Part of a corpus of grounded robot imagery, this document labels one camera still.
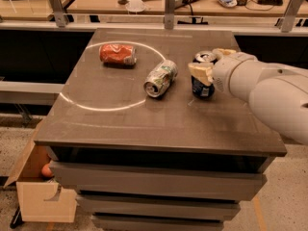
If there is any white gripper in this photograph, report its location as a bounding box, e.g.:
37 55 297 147
188 48 257 95

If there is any blue pepsi can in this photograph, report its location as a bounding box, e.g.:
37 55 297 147
189 51 217 99

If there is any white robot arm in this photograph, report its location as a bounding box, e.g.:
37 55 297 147
188 48 308 144

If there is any silver green soda can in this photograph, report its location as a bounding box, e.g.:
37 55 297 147
143 60 178 98

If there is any orange soda can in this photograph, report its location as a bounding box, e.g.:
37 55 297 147
99 43 137 65

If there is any clear plastic lid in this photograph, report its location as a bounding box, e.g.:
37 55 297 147
125 0 146 13

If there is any wooden desk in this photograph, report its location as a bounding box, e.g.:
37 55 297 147
67 0 289 17

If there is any grey drawer cabinet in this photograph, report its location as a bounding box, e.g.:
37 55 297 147
36 28 286 231

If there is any orange ball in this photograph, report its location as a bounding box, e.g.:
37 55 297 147
41 164 53 178

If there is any cardboard box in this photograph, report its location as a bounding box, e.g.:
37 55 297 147
4 122 77 223

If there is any middle metal bracket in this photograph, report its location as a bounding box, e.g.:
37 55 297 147
164 0 175 30

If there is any metal bracket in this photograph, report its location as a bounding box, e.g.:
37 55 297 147
164 0 175 30
48 0 68 28
277 0 304 33

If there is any right metal bracket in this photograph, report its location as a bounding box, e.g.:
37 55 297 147
277 0 304 33

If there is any left metal bracket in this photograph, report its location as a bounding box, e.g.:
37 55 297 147
48 0 68 28

